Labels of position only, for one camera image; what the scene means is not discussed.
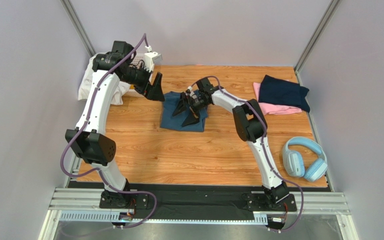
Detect pink folded t shirt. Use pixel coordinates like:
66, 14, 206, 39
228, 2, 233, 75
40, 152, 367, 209
252, 82, 302, 115

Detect white plastic laundry basket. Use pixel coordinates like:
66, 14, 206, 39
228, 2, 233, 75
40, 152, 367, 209
92, 50, 144, 83

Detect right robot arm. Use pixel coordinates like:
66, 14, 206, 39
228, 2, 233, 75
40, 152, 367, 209
172, 76, 299, 211

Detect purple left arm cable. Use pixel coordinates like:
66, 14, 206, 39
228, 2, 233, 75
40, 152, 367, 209
59, 32, 158, 231

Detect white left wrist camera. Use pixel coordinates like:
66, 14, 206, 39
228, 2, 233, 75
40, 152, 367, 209
143, 45, 163, 73

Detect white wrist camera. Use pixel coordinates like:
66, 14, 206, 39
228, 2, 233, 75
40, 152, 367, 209
185, 85, 195, 98
143, 45, 163, 73

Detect right aluminium frame post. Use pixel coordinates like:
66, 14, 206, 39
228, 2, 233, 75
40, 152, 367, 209
294, 0, 342, 74

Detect teal blue t shirt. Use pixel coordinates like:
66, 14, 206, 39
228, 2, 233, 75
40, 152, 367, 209
160, 91, 209, 133

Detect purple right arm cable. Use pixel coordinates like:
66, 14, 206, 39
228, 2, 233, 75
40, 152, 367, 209
189, 75, 305, 233

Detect aluminium frame post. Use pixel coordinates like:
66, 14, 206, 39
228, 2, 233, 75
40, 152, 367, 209
294, 0, 342, 74
60, 0, 96, 57

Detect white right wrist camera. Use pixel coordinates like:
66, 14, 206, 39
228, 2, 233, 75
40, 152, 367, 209
185, 85, 195, 98

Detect navy folded t shirt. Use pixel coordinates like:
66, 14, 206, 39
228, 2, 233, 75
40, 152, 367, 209
258, 75, 311, 113

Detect left aluminium frame post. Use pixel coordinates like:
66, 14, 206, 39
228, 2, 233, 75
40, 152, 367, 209
60, 0, 96, 57

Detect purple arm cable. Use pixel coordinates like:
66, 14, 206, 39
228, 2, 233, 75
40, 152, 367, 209
189, 75, 305, 233
59, 32, 158, 231

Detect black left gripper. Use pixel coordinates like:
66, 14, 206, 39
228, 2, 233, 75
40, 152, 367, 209
121, 62, 165, 102

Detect white t shirt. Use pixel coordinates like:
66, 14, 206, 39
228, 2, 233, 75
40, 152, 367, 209
77, 53, 131, 105

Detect light blue headphones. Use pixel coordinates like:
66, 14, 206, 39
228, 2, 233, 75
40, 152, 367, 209
281, 136, 329, 183

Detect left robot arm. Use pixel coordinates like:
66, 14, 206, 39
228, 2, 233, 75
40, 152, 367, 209
63, 41, 165, 210

